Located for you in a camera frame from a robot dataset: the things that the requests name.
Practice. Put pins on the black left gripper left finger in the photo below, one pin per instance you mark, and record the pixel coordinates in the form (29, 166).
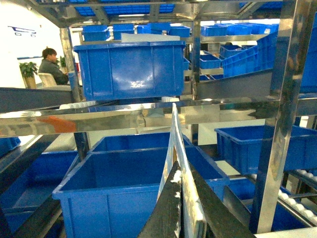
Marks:
(164, 221)

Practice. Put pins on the flower gift bag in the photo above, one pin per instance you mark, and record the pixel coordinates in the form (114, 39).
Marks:
(195, 225)

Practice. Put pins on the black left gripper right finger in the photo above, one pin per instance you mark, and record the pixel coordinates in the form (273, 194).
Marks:
(221, 223)

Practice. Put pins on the blue bin behind left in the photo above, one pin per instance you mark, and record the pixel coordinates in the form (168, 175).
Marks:
(131, 142)

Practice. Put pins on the steel rack post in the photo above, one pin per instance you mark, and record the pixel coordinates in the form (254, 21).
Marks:
(295, 27)

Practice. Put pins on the large blue bin front left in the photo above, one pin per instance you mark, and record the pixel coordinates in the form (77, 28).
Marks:
(111, 194)

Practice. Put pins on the potted green plant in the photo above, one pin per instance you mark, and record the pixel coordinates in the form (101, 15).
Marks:
(28, 71)

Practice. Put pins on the blue bin upper shelf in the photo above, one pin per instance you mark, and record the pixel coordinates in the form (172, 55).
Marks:
(131, 70)

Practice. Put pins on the seated person in grey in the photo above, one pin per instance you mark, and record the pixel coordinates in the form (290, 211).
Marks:
(49, 65)

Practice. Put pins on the blue bin on right rollers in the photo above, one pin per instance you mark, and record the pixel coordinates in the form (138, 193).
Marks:
(241, 147)

